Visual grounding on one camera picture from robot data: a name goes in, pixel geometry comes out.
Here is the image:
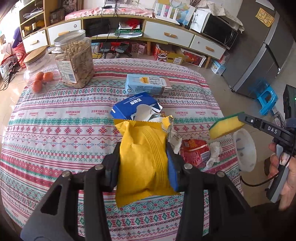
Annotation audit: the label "black cable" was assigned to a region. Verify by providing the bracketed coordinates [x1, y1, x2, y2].
[239, 171, 270, 186]

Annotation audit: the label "white torn paper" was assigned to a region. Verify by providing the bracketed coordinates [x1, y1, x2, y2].
[170, 128, 183, 154]

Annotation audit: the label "yellow snack bag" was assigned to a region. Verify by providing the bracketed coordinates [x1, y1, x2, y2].
[114, 115, 181, 207]

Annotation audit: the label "patterned tablecloth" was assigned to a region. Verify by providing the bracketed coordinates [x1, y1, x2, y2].
[0, 58, 243, 241]

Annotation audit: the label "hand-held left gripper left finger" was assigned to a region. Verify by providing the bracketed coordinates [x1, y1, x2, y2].
[20, 146, 121, 241]

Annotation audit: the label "green white plastic bag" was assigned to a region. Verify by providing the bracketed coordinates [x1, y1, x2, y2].
[115, 19, 143, 39]

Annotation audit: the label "person's right hand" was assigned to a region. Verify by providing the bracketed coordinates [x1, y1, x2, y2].
[264, 142, 296, 212]

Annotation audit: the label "pink floral cloth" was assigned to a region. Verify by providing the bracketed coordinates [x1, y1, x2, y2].
[65, 6, 155, 21]

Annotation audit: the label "yellow green sponge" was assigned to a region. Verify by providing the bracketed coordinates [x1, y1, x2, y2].
[209, 112, 246, 140]

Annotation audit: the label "white plastic basin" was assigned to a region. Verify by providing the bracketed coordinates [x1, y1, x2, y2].
[232, 128, 257, 172]

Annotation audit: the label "blue white box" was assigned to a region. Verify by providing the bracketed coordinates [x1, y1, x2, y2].
[210, 59, 226, 76]

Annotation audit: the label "map poster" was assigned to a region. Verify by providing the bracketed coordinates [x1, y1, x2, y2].
[169, 0, 197, 26]

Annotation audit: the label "yellow paper sheet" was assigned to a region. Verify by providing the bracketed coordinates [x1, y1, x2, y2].
[255, 8, 275, 27]

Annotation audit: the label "white tissue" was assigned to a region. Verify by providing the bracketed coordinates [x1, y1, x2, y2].
[206, 141, 223, 168]

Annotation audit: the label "blue plastic stool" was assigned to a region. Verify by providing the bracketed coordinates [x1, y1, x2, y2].
[255, 83, 278, 116]

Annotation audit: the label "black electronic box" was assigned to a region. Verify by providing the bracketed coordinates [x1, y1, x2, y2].
[87, 19, 111, 37]

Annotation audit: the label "white slatted rack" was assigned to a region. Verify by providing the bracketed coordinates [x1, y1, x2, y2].
[154, 2, 179, 24]

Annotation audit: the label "red instant noodle cup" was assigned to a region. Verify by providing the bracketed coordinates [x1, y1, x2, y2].
[180, 139, 211, 171]

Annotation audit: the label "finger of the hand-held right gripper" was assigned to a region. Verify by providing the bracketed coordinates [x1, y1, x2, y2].
[238, 113, 266, 130]

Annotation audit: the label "pink perforated basket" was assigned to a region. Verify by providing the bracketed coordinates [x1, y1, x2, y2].
[131, 43, 147, 55]

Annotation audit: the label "yellow printed cardboard box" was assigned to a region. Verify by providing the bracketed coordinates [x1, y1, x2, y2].
[154, 44, 185, 64]

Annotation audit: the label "glass jar with wooden lid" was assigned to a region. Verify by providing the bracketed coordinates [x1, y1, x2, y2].
[23, 46, 61, 94]

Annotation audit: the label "white cabinet drawer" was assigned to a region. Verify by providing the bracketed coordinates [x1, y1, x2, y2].
[47, 20, 82, 45]
[143, 21, 194, 48]
[190, 36, 226, 59]
[22, 30, 48, 53]

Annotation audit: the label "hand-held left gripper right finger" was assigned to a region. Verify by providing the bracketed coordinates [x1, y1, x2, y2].
[165, 144, 264, 241]

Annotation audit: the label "light blue milk carton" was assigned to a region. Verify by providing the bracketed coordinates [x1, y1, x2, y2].
[125, 74, 172, 96]

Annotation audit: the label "clear plastic biscuit jar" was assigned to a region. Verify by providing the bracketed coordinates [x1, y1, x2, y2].
[54, 30, 95, 88]

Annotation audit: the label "silver fridge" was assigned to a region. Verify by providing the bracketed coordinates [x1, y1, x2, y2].
[225, 5, 295, 99]

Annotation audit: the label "wooden white tv cabinet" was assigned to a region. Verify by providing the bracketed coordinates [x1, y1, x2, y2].
[18, 0, 228, 69]

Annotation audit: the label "owl picture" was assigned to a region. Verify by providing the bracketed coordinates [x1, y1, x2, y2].
[63, 0, 78, 14]

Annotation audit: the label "clear storage box red contents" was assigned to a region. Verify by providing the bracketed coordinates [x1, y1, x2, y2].
[183, 50, 206, 67]

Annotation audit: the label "black microwave oven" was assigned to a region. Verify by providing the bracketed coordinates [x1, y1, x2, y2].
[201, 13, 238, 49]

